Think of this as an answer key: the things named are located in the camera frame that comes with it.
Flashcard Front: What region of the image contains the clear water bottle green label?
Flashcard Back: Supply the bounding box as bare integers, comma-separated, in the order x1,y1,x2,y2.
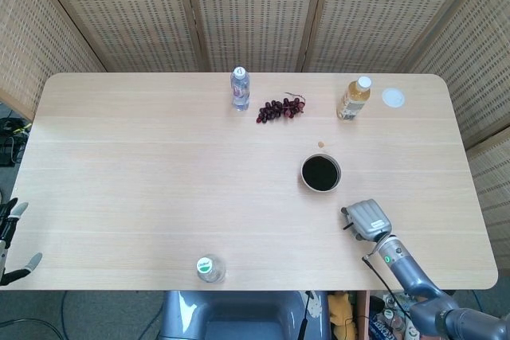
195,253,227,284

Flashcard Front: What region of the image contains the yellow cloth item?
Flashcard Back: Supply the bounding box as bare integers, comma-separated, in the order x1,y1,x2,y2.
328,291,359,339

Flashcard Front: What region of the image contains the clear water bottle pink label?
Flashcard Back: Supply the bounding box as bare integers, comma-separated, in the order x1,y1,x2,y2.
230,66,251,112

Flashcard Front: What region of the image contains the white round disc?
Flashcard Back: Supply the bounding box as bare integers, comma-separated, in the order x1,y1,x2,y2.
381,87,406,109

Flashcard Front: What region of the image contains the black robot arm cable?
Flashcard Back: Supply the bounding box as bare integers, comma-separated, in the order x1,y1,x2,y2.
361,252,415,325

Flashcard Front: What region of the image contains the bunch of red grapes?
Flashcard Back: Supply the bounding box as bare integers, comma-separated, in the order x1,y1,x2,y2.
256,92,308,125

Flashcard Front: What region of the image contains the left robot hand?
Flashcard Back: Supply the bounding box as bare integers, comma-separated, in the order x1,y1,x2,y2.
0,201,44,287

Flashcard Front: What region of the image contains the yellow tea bottle white cap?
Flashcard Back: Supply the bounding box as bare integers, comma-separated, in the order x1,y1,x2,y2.
336,76,373,121

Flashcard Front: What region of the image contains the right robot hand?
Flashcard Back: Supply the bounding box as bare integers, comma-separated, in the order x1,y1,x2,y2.
341,198,391,242

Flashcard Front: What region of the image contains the woven bamboo folding screen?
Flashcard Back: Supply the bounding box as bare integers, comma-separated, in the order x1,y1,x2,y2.
0,0,510,248

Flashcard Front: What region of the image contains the black equipment with cables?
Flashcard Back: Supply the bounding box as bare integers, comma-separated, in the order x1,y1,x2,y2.
0,115,32,166

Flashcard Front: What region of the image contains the white bracket plate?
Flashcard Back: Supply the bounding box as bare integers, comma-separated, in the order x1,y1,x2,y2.
305,291,324,320

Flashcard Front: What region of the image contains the white bowl of coffee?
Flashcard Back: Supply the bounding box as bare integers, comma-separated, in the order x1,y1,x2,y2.
300,153,343,193

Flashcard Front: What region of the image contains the brown wooden panel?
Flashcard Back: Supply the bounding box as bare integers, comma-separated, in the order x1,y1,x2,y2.
356,291,371,340

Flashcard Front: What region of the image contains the assorted drink cans pile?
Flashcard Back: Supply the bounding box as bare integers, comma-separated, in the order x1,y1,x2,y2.
369,291,415,340

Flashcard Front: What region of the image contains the grey robot torso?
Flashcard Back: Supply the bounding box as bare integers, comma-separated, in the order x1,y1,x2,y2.
159,290,332,340

